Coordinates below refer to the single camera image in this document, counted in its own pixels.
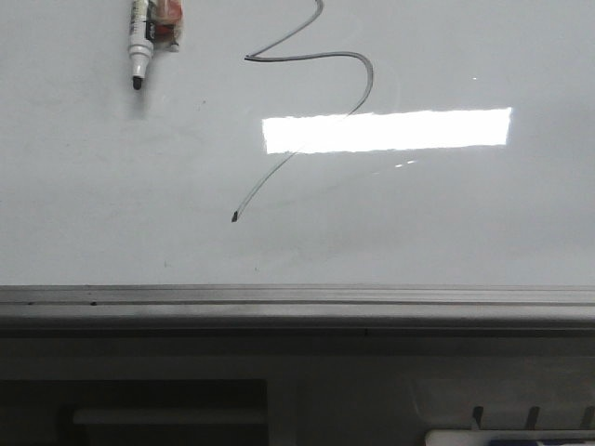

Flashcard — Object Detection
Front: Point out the white black whiteboard marker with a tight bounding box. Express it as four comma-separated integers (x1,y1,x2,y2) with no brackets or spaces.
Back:
128,0,156,91

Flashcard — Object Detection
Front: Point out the red magnet taped to marker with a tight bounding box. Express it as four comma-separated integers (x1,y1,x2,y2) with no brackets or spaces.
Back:
153,0,184,52

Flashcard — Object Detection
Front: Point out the white whiteboard with aluminium frame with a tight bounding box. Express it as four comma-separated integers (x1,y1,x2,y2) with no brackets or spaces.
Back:
1,1,594,332

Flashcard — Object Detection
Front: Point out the white plastic marker tray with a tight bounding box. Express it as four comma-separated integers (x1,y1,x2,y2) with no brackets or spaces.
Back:
425,429,594,446

